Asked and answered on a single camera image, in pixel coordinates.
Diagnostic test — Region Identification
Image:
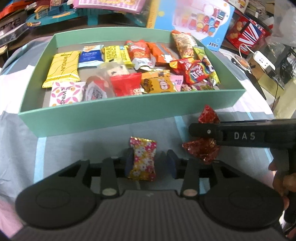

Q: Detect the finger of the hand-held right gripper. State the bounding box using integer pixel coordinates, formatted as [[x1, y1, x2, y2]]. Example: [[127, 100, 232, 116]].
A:
[[188, 122, 223, 145]]

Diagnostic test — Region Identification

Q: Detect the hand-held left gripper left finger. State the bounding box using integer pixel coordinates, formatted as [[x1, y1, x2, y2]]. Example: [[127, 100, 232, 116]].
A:
[[56, 149, 134, 198]]

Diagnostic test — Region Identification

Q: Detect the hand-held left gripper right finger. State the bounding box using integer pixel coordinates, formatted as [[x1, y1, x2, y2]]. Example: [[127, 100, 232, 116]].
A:
[[165, 149, 241, 198]]

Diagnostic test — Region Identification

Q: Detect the flower print gold candy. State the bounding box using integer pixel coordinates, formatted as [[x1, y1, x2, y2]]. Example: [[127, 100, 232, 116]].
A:
[[128, 136, 158, 181]]

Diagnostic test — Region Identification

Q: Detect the red foil candy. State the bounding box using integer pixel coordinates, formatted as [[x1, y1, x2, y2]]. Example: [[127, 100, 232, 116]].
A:
[[198, 104, 221, 124], [182, 137, 221, 164]]

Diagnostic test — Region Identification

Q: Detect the mint green cardboard box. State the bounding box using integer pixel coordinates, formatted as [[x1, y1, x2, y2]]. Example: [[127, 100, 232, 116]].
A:
[[18, 27, 246, 138]]

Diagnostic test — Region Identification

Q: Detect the yellow printed snack packet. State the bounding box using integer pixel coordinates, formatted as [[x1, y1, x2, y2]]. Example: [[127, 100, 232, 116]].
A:
[[103, 45, 136, 67]]

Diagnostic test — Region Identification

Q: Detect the person's right hand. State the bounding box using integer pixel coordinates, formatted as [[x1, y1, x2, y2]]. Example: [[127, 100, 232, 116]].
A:
[[268, 161, 296, 210]]

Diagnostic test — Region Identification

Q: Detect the green pink candy packet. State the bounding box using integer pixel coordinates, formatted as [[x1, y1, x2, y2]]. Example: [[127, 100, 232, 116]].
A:
[[180, 83, 216, 92]]

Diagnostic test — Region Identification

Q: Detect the pink cartoon packet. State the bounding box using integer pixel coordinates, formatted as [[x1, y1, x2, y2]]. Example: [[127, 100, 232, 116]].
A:
[[171, 75, 185, 92]]

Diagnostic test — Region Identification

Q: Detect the rainbow candy packet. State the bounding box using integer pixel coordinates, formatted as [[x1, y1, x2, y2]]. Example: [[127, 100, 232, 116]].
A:
[[184, 60, 210, 84]]

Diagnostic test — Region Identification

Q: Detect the brown orange cartoon packet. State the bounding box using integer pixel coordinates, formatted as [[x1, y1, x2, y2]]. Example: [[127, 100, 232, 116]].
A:
[[141, 70, 179, 94]]

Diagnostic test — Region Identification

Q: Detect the small red snack packet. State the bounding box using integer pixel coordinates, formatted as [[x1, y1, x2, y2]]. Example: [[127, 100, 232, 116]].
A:
[[169, 58, 195, 78]]

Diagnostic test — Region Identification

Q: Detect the green yellow long packet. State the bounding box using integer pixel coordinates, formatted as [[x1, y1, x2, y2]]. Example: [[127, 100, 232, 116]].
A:
[[193, 46, 221, 86]]

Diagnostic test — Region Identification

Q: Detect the white power strip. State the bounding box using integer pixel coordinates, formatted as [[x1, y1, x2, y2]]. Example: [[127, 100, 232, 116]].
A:
[[253, 50, 276, 71]]

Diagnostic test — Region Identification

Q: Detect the small jelly cup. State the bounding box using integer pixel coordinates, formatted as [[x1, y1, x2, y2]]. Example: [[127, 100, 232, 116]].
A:
[[81, 75, 111, 102]]

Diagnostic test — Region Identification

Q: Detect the plain red snack packet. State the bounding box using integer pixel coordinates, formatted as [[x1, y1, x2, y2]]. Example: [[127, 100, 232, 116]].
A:
[[110, 72, 142, 97]]

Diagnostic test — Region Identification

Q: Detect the orange cracker packet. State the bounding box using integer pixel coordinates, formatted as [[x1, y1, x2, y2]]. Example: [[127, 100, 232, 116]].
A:
[[171, 30, 198, 59]]

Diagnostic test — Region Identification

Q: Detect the orange crinkled snack packet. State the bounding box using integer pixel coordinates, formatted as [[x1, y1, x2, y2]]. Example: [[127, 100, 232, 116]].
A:
[[147, 42, 177, 66]]

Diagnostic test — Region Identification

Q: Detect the white pink-patterned packet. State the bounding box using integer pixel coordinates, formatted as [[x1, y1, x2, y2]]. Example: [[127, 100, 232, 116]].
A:
[[48, 81, 86, 107]]

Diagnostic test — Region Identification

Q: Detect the clear plastic snack packet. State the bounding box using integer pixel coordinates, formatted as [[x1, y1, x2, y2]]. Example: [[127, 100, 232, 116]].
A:
[[97, 61, 130, 78]]

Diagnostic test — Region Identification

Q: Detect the red flag biscuit tin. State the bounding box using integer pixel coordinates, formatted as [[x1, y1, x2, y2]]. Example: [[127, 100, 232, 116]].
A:
[[225, 14, 273, 55]]

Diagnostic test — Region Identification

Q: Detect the blue toy shop box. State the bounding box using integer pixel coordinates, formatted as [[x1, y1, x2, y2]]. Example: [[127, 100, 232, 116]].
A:
[[146, 0, 236, 51]]

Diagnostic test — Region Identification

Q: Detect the blue white snack packet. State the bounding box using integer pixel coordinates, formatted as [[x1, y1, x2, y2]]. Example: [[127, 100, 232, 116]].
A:
[[78, 45, 105, 68]]

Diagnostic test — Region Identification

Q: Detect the clear plastic bag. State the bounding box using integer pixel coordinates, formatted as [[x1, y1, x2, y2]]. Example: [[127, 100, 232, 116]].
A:
[[270, 0, 296, 47]]

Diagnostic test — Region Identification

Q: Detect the gold wafer packet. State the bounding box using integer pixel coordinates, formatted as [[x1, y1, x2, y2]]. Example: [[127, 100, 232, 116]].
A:
[[42, 50, 81, 89]]

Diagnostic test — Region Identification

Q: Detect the teal toy playset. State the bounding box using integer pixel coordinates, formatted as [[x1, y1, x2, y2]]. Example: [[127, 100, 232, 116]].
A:
[[25, 0, 148, 27]]

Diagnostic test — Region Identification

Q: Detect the black white lettered box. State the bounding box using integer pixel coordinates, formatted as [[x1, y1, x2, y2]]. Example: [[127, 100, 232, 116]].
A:
[[0, 10, 27, 40]]

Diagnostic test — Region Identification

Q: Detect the white cable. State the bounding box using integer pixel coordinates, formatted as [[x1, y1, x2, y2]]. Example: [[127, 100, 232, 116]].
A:
[[227, 42, 255, 73]]

